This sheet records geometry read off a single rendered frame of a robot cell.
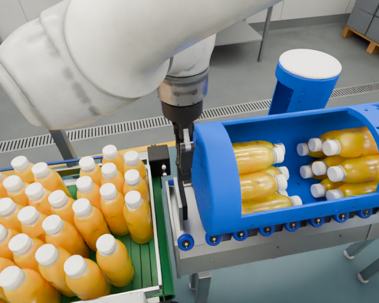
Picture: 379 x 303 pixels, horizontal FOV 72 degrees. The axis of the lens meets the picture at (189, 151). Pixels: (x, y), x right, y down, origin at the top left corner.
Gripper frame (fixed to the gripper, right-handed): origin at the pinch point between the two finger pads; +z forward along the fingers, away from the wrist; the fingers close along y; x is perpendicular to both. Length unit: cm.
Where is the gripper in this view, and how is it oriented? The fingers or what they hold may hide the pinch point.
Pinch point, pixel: (183, 169)
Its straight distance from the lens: 60.3
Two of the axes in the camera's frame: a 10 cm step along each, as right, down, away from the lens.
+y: 1.8, 7.1, -6.8
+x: 9.8, -1.3, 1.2
